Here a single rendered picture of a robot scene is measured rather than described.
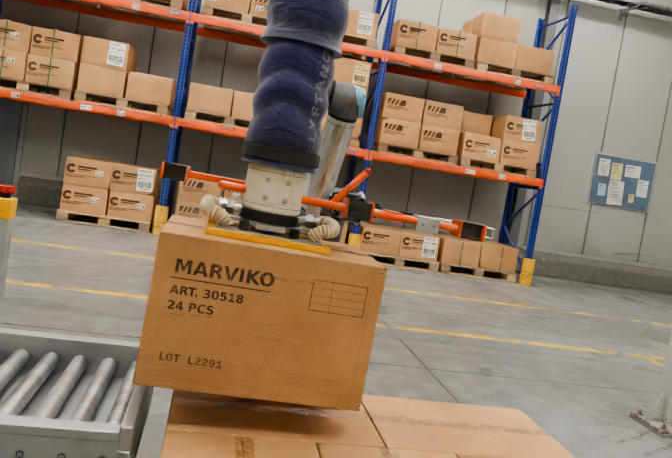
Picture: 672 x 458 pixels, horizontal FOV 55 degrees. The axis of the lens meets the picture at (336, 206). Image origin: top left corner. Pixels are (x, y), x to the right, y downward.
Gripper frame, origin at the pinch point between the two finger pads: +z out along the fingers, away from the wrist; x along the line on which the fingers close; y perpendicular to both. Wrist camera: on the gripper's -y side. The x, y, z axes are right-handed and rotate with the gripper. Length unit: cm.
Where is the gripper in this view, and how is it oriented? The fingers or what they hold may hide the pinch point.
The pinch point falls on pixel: (362, 209)
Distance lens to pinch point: 190.4
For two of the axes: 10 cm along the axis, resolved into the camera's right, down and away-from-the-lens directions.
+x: 1.7, -9.8, -0.5
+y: -9.7, -1.5, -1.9
